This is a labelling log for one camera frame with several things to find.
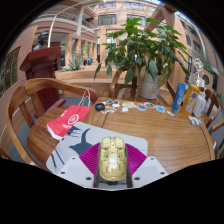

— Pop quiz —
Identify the blue squeeze tube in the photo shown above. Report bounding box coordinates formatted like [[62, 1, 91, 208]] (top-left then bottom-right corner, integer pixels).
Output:
[[171, 82, 187, 115]]

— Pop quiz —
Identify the leafy plant in white pot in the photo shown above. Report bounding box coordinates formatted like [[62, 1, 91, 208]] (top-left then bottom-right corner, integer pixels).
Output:
[[93, 17, 191, 101]]

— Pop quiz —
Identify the yellow translucent computer mouse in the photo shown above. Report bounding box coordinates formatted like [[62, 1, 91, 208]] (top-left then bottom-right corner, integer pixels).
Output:
[[98, 135, 128, 184]]

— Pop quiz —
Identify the dark bust statue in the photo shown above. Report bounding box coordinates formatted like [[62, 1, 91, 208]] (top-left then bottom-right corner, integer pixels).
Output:
[[32, 31, 50, 51]]

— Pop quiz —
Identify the spiky green agave plant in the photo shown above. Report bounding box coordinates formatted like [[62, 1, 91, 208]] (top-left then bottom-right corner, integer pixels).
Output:
[[61, 54, 85, 72]]

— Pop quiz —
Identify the red paper shopping bag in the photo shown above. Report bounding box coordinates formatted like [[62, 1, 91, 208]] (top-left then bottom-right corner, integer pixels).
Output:
[[46, 88, 93, 142]]

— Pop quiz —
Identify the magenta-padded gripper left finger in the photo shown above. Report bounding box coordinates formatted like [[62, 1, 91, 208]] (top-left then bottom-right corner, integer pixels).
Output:
[[55, 142, 101, 189]]

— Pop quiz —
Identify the clear plastic bag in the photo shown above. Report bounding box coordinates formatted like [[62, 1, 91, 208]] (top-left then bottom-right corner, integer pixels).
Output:
[[188, 115, 203, 127]]

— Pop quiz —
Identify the dark red wooden pedestal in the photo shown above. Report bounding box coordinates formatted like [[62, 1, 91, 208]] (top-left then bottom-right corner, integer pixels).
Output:
[[19, 46, 67, 118]]

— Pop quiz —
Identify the curved-back wooden armchair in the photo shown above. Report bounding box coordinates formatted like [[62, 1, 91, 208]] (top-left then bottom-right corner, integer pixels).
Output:
[[203, 87, 222, 129], [5, 77, 101, 165], [208, 119, 224, 160], [109, 68, 140, 100]]

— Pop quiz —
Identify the white pump bottle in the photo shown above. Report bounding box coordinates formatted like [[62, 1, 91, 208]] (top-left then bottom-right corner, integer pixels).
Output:
[[192, 89, 208, 119]]

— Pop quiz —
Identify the small black pouch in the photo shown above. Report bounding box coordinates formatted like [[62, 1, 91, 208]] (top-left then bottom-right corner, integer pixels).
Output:
[[94, 102, 107, 112]]

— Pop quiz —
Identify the small blue sticker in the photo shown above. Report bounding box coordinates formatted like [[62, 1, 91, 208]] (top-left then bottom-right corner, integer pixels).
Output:
[[155, 104, 166, 114]]

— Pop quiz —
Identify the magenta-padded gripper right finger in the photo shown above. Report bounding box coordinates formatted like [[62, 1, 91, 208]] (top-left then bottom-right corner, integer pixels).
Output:
[[125, 142, 169, 189]]

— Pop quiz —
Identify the white frame sculpture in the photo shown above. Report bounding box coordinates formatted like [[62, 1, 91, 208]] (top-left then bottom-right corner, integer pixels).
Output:
[[192, 57, 205, 80]]

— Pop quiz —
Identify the yellow liquid bottle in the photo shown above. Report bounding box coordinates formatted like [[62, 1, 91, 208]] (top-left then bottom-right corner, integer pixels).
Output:
[[180, 83, 201, 117]]

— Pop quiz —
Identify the grey cat-print mouse pad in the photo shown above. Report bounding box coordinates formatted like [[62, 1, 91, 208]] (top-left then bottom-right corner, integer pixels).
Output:
[[45, 121, 149, 175]]

